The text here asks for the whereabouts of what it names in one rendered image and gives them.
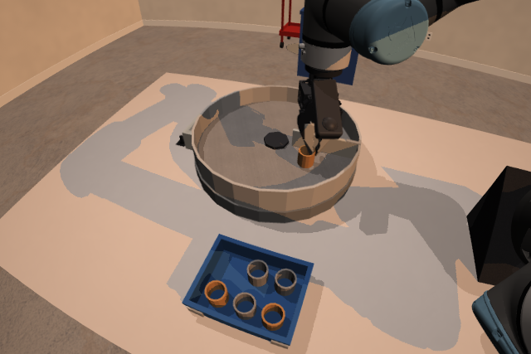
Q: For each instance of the blue open crate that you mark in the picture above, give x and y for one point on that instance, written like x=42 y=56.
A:
x=227 y=261

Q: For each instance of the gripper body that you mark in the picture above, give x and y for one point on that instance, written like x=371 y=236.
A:
x=304 y=95

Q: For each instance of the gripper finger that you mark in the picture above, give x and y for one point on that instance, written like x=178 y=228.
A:
x=306 y=129
x=323 y=142

